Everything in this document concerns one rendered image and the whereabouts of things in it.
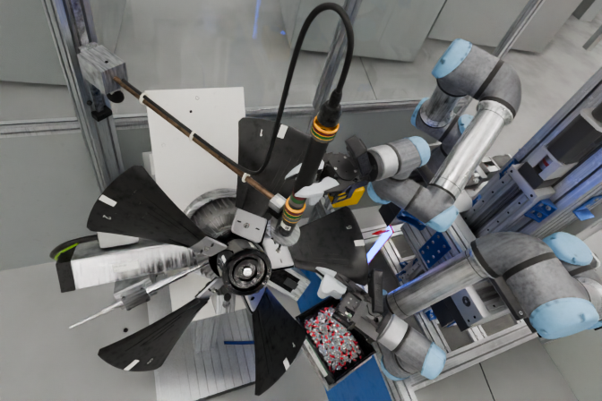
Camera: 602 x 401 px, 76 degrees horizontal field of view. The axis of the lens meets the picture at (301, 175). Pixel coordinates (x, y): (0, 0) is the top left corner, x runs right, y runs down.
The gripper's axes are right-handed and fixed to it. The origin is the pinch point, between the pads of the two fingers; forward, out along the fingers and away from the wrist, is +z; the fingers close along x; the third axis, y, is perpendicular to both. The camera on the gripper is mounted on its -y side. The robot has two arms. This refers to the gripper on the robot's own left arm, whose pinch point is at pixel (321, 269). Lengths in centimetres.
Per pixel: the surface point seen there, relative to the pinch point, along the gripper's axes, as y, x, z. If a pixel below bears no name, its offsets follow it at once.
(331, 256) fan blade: -4.8, 0.1, 0.0
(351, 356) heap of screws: 3.1, 33.4, -21.8
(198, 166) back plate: -2.2, -1.9, 44.2
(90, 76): 3, -20, 74
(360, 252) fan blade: -12.1, 2.7, -5.9
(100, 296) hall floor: 33, 115, 86
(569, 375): -91, 124, -143
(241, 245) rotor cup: 10.8, -8.9, 17.8
